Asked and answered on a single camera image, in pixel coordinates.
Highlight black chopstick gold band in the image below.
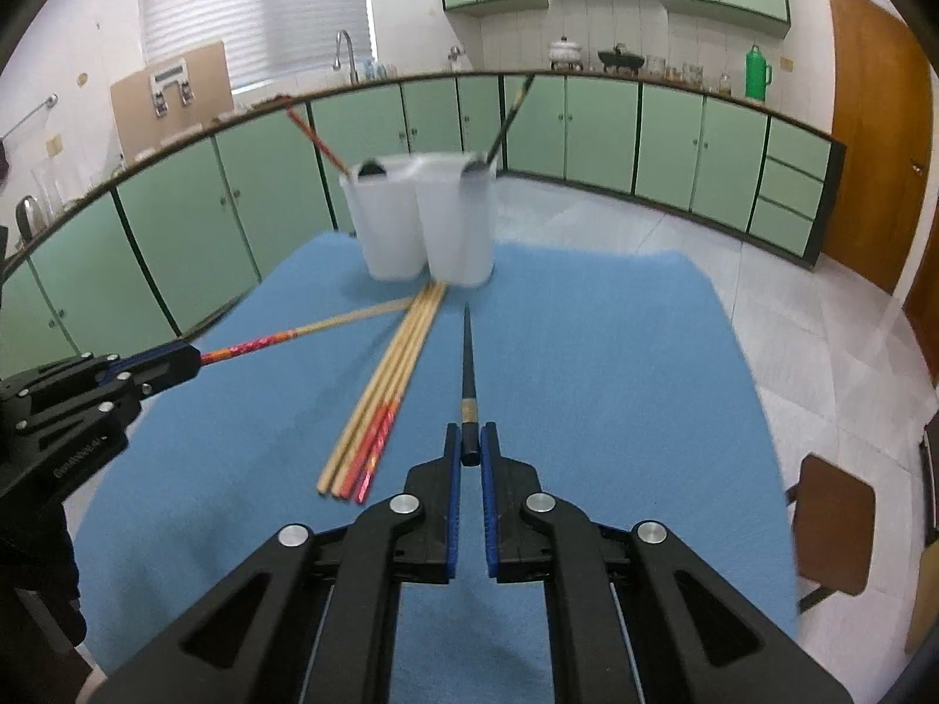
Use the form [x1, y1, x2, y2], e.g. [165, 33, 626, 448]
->
[460, 305, 479, 467]

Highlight red chopstick in holder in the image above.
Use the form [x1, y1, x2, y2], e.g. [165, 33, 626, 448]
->
[286, 108, 350, 178]

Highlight black chopstick in holder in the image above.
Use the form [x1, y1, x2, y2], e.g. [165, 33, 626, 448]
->
[485, 75, 536, 168]

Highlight black wok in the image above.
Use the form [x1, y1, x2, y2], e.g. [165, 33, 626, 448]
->
[599, 45, 646, 76]

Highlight blue table mat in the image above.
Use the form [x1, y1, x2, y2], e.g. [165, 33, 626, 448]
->
[76, 245, 798, 675]

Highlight cardboard board with device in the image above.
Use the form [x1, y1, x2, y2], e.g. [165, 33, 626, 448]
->
[110, 42, 234, 164]

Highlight chrome kitchen faucet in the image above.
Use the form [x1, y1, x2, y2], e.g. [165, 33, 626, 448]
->
[333, 29, 360, 84]

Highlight brown wooden stool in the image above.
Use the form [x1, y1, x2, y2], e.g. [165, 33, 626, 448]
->
[786, 455, 876, 614]

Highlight wooden door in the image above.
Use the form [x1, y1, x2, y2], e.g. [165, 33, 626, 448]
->
[823, 0, 933, 293]

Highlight electric kettle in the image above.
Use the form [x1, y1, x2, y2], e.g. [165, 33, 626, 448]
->
[14, 195, 48, 243]

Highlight white double utensil holder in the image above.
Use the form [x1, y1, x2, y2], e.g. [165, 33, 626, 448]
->
[339, 153, 495, 287]

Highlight red patterned bamboo chopstick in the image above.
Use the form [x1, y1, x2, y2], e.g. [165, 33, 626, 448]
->
[201, 297, 414, 367]

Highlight black spoon in holder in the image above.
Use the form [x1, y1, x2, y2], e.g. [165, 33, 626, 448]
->
[358, 159, 387, 180]

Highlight green thermos jug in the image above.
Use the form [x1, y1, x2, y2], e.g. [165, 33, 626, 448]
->
[743, 45, 774, 103]

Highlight plain bamboo chopstick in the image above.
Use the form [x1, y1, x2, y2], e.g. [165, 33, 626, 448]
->
[317, 283, 431, 496]
[328, 282, 434, 496]

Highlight red handled bamboo chopstick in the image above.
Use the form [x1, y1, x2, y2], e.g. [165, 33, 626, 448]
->
[329, 282, 441, 499]

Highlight green lower kitchen cabinets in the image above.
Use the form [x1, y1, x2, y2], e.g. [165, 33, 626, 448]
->
[2, 73, 845, 375]

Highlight white cooking pot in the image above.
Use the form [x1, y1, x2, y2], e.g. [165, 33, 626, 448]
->
[548, 36, 584, 70]

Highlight window blind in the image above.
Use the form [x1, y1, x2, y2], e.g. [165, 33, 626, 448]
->
[140, 0, 374, 87]

